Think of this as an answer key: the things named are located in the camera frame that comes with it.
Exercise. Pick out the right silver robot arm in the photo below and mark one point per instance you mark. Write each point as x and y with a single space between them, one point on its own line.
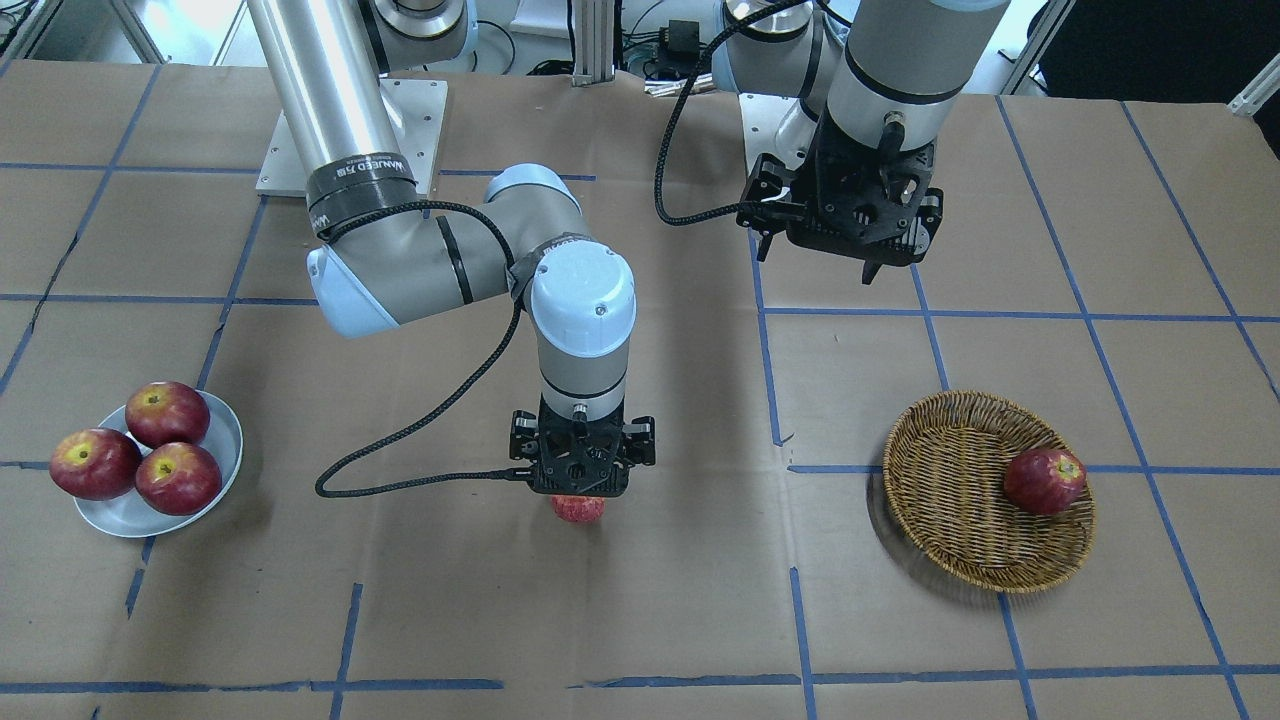
387 256

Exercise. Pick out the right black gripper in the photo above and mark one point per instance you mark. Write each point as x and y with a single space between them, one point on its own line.
524 440

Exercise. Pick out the red yellow transferred apple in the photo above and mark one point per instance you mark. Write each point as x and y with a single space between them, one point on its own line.
578 509

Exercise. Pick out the plate apple near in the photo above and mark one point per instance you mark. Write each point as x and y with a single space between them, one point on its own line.
178 479

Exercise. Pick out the plate apple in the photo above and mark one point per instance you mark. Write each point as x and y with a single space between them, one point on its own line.
165 412
178 479
95 464

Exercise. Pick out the light blue plate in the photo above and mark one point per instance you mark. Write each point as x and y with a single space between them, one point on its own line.
143 511

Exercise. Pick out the red apple in basket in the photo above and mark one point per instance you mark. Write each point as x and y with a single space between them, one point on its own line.
1044 481

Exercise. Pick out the woven wicker basket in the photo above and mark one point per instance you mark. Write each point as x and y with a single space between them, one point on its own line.
943 470

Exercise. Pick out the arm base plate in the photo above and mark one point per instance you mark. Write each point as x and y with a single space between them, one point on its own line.
780 126
407 119

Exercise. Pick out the plate apple far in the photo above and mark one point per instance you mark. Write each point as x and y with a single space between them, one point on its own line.
165 412

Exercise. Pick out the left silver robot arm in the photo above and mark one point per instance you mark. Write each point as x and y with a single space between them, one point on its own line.
908 56

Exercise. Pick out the aluminium frame post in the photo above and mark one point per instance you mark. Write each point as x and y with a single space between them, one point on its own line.
593 35

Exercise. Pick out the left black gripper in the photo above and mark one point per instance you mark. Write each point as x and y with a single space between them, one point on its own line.
762 198

